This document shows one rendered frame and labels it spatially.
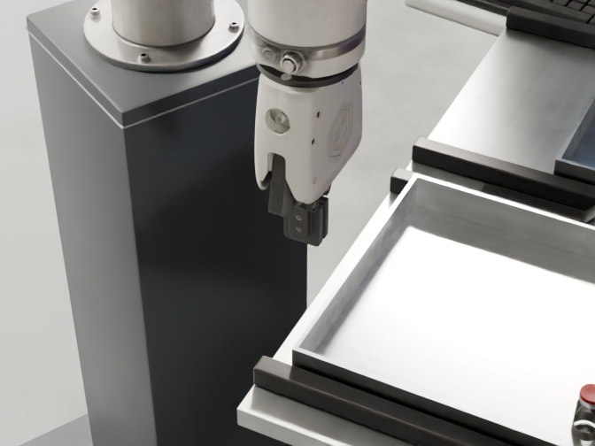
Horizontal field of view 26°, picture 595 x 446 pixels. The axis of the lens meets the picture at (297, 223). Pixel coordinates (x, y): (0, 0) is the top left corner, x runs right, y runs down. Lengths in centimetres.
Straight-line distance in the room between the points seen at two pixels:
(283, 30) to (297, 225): 20
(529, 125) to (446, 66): 170
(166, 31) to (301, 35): 62
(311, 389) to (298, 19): 32
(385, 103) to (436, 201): 170
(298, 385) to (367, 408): 6
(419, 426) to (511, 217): 27
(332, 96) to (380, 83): 207
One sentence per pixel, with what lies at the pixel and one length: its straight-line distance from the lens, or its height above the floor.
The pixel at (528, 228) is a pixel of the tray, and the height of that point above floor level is 89.
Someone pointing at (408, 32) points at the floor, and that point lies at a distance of 319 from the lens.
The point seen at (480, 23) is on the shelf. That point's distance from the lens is 171.
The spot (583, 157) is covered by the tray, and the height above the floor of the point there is 88.
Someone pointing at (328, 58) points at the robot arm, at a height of 118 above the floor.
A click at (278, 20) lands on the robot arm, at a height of 121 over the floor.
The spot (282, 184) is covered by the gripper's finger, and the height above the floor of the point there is 108.
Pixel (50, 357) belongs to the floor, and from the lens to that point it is 236.
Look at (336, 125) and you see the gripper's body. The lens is 95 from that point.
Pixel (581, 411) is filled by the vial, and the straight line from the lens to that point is 103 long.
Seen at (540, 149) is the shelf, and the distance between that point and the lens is 134.
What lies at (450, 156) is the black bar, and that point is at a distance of 128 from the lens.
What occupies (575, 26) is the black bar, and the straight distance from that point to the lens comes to 151.
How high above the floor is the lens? 167
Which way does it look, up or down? 40 degrees down
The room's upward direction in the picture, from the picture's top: straight up
